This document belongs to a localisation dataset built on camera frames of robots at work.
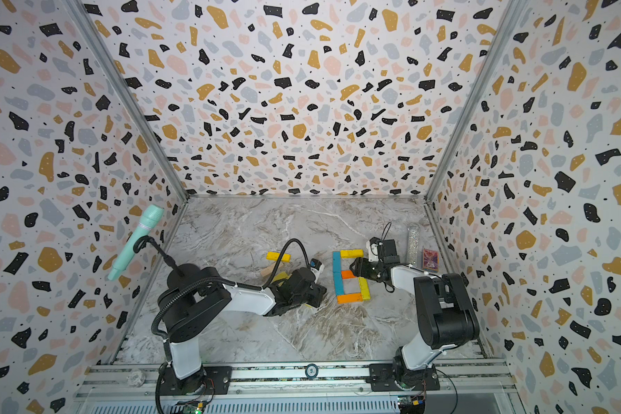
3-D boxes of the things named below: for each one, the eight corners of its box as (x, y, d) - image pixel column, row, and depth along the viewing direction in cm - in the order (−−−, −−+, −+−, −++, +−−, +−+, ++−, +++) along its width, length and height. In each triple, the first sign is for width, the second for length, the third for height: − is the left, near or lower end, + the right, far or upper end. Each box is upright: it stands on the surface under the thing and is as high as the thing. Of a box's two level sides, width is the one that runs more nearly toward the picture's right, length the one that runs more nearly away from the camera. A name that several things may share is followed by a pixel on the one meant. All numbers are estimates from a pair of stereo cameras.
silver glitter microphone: (406, 264, 102) (409, 258, 99) (407, 228, 114) (410, 222, 111) (416, 266, 102) (419, 260, 98) (416, 230, 114) (419, 223, 110)
